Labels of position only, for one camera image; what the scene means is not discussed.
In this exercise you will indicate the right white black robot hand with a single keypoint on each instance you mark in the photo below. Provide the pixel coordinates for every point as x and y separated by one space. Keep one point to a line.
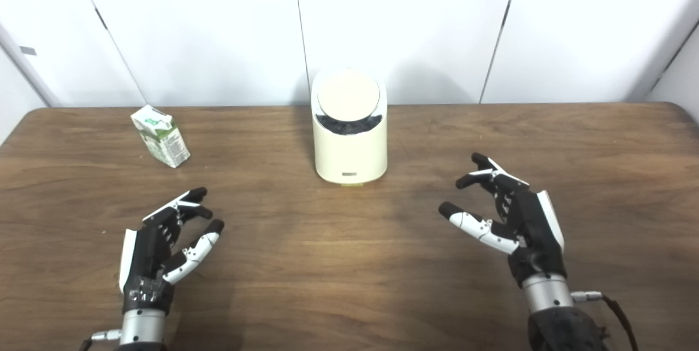
532 225

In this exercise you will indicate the round cream bin lid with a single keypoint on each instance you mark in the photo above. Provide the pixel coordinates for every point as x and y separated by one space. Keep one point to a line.
348 94

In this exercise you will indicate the green white milk carton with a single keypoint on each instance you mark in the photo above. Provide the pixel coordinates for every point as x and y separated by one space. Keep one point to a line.
164 138

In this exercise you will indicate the grey wall tag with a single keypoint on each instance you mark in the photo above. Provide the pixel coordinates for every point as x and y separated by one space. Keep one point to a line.
28 51

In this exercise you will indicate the black bin liner bag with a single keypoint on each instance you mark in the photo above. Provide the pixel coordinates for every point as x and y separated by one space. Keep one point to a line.
349 126

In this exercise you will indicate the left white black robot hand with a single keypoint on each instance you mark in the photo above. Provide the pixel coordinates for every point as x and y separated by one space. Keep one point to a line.
144 255

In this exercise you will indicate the cream-colored bin body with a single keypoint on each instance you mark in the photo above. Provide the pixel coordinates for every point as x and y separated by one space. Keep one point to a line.
349 154

